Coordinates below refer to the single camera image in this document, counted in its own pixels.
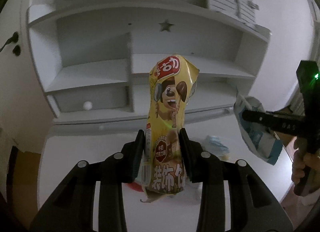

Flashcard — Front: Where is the yellow dog snack wrapper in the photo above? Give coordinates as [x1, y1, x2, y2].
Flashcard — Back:
[141, 54, 199, 203]

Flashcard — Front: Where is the light blue wrapper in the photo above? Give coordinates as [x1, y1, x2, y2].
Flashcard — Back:
[233, 92, 283, 165]

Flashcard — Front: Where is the white desk hutch shelf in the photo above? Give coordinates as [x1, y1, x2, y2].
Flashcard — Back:
[27, 0, 271, 125]

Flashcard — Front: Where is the white drawer knob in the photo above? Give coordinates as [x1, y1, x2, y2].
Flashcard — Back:
[82, 101, 93, 111]

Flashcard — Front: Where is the person's right hand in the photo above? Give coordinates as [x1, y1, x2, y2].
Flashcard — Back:
[291, 137, 319, 194]

